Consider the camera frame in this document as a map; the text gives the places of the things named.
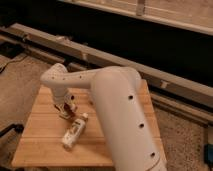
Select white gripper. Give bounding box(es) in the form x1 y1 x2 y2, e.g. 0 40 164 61
51 88 73 110

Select white sponge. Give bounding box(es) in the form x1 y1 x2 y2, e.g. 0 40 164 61
59 107 76 119

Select wooden table board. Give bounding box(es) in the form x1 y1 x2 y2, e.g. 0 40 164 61
11 78 168 168

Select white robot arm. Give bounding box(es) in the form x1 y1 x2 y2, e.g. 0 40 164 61
41 63 167 171

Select black cable on floor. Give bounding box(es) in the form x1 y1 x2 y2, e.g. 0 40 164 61
0 53 29 75

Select white tube bottle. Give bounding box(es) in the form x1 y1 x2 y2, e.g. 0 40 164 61
62 113 88 149

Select long metal rail beam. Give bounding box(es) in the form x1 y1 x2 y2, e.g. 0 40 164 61
0 24 213 124

